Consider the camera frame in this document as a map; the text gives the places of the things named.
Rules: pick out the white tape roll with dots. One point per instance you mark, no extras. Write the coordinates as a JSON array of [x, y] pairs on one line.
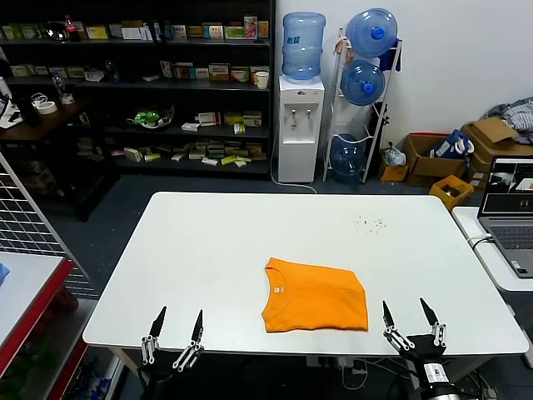
[[46, 108]]

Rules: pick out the black stand behind rack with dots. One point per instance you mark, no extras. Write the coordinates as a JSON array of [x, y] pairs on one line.
[[387, 121]]

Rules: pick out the black thermos bottle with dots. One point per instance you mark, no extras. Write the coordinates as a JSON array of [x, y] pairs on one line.
[[31, 112]]

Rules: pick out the small yellow cardboard box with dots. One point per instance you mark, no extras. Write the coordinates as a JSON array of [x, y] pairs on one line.
[[394, 173]]

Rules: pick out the light blue cloth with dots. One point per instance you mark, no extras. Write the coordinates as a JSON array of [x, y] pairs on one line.
[[3, 275]]

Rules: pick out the white table with red edge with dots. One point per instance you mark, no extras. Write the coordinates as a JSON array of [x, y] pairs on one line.
[[25, 283]]

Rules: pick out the large white table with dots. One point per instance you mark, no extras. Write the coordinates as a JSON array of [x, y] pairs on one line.
[[187, 250]]

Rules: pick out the cardboard box with open flaps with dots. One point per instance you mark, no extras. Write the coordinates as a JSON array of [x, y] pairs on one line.
[[492, 129]]

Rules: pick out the yellow medicine box white label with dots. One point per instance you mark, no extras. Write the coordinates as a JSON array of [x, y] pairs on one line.
[[219, 73]]

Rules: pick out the pink floral box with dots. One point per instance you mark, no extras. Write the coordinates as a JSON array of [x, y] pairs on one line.
[[250, 27]]

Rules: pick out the green and white bowl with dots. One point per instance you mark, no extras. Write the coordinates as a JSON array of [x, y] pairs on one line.
[[149, 116]]

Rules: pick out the grey plastic bag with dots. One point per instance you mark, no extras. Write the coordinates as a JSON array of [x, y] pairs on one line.
[[394, 156]]

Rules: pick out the blue plastic bottle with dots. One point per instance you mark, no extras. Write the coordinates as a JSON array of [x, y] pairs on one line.
[[111, 71]]

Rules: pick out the grey open laptop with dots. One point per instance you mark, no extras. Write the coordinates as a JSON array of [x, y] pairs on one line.
[[512, 237]]

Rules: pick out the yellow plastic bin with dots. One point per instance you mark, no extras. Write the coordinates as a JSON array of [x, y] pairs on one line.
[[442, 196]]

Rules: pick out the flat white medicine box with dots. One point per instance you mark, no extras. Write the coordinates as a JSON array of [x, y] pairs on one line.
[[190, 126]]

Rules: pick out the cola bottle with red label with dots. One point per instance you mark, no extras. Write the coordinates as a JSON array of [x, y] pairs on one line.
[[72, 31]]

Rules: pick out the orange t-shirt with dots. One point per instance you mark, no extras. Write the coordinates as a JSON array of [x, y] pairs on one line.
[[316, 300]]

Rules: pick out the yellow green medicine box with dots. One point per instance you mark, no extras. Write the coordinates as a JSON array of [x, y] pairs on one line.
[[233, 118]]

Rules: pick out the white and orange medicine box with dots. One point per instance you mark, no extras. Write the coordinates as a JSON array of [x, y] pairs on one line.
[[240, 75]]

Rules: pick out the small white side table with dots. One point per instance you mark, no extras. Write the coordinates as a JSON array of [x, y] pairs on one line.
[[470, 225]]

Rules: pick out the brown wooden desk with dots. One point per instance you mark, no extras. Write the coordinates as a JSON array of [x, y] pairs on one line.
[[54, 121]]

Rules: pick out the upright blue water jug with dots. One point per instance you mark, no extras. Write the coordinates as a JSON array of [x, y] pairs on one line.
[[303, 46]]

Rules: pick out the black shelving unit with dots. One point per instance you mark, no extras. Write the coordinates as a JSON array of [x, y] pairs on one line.
[[166, 86]]

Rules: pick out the white paper cup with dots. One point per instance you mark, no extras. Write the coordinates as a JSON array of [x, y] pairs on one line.
[[262, 81]]

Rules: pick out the small green medicine box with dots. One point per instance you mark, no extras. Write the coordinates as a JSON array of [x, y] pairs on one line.
[[239, 129]]

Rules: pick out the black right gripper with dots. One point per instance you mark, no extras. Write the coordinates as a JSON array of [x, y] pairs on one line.
[[424, 350]]

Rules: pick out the white and red medicine box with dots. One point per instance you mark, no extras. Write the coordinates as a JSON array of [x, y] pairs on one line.
[[209, 118]]

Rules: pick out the pile of grey blue clothes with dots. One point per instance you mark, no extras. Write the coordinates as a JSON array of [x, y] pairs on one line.
[[521, 112]]

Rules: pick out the white water dispenser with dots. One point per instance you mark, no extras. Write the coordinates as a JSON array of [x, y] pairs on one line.
[[297, 154]]

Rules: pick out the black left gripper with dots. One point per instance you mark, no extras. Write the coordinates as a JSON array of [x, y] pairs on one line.
[[164, 364]]

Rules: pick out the silver metal bowl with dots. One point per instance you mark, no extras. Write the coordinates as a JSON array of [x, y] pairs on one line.
[[57, 31]]

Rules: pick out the white power strip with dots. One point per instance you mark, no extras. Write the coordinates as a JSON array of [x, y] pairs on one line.
[[329, 362]]

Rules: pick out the green white medicine box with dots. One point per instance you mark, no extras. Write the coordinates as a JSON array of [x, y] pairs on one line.
[[234, 32]]

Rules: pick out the blue water jug lying sideways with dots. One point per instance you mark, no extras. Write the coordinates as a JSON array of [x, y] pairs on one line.
[[357, 85], [346, 160], [367, 37]]

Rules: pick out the clear plastic bottle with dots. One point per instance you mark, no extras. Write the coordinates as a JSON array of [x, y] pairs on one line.
[[59, 85]]

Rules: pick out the teal medicine box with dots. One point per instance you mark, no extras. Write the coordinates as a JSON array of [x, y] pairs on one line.
[[198, 73]]

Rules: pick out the open cardboard box red rim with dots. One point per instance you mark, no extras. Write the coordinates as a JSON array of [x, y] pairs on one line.
[[429, 168]]

